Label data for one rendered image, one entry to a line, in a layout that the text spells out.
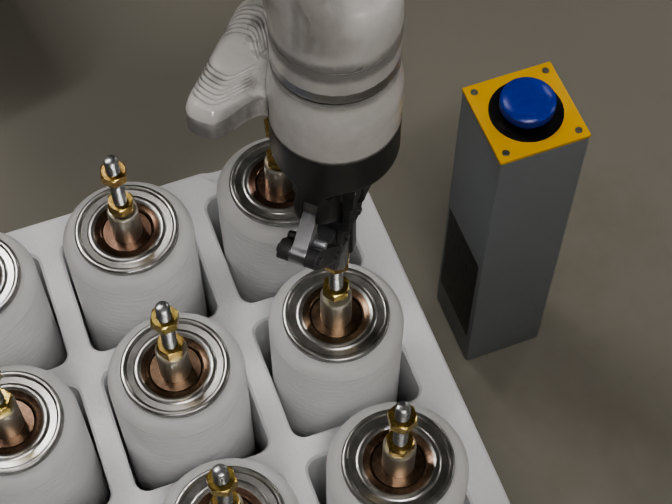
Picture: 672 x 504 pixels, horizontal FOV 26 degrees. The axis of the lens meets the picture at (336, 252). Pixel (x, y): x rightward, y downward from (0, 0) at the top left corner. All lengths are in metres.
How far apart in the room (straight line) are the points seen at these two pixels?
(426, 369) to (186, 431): 0.20
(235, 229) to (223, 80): 0.28
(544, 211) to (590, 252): 0.26
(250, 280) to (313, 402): 0.13
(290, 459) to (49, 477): 0.17
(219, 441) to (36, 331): 0.16
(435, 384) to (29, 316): 0.30
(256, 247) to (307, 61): 0.37
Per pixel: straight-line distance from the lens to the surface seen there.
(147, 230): 1.07
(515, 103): 1.03
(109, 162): 0.99
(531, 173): 1.05
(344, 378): 1.01
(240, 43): 0.82
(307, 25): 0.69
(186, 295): 1.09
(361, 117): 0.76
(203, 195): 1.16
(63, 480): 1.02
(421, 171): 1.39
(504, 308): 1.23
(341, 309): 0.99
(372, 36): 0.72
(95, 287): 1.06
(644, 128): 1.45
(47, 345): 1.12
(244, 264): 1.11
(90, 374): 1.10
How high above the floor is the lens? 1.16
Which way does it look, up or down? 60 degrees down
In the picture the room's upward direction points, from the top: straight up
